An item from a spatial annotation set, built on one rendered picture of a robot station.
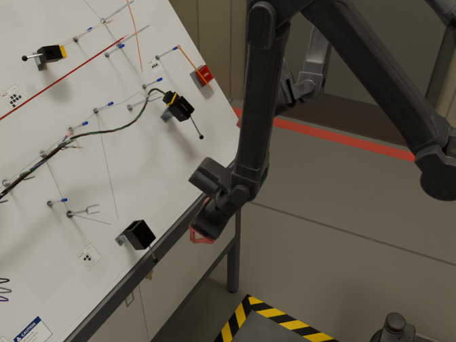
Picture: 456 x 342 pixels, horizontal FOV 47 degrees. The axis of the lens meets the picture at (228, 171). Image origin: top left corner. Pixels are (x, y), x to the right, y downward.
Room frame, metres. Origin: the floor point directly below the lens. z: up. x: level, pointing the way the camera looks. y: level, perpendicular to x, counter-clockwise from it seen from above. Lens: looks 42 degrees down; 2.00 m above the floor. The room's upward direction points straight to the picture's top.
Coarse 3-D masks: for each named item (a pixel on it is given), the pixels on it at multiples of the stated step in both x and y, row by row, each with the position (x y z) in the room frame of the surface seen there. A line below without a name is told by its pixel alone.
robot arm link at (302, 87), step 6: (282, 66) 1.13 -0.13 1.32; (288, 66) 1.15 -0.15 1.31; (282, 72) 1.12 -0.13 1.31; (288, 72) 1.12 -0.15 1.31; (282, 78) 1.11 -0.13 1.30; (288, 78) 1.11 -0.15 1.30; (294, 84) 1.08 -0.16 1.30; (300, 84) 1.07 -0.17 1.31; (306, 84) 1.06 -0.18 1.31; (312, 84) 1.06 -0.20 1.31; (294, 90) 1.06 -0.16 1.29; (300, 90) 1.06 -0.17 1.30; (306, 90) 1.05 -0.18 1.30; (312, 90) 1.05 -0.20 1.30; (294, 96) 1.05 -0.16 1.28; (300, 96) 1.05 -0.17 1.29; (300, 102) 1.09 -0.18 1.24
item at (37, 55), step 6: (42, 48) 1.11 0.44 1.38; (48, 48) 1.12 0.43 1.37; (54, 48) 1.13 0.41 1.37; (36, 54) 1.15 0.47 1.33; (42, 54) 1.10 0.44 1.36; (48, 54) 1.10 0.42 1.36; (54, 54) 1.11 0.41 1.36; (60, 54) 1.12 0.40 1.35; (24, 60) 1.08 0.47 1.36; (36, 60) 1.14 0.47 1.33; (42, 60) 1.10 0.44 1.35; (48, 60) 1.10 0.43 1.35; (54, 60) 1.12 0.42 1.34; (42, 66) 1.14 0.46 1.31
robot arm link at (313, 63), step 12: (312, 24) 1.19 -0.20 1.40; (312, 36) 1.16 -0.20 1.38; (312, 48) 1.14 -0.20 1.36; (324, 48) 1.13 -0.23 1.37; (312, 60) 1.12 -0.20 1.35; (324, 60) 1.11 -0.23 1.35; (300, 72) 1.10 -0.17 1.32; (312, 72) 1.09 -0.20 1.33; (324, 72) 1.10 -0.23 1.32; (324, 84) 1.11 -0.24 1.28; (312, 96) 1.05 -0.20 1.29
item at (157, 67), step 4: (152, 60) 1.36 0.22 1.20; (156, 60) 1.37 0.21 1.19; (160, 60) 1.38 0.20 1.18; (148, 64) 1.35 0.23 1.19; (152, 64) 1.35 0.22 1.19; (156, 64) 1.36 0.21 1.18; (160, 64) 1.37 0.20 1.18; (152, 68) 1.35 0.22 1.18; (156, 68) 1.36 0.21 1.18; (160, 68) 1.36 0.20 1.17; (164, 68) 1.37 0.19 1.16; (156, 72) 1.35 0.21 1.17; (160, 72) 1.35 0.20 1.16; (156, 76) 1.34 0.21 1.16
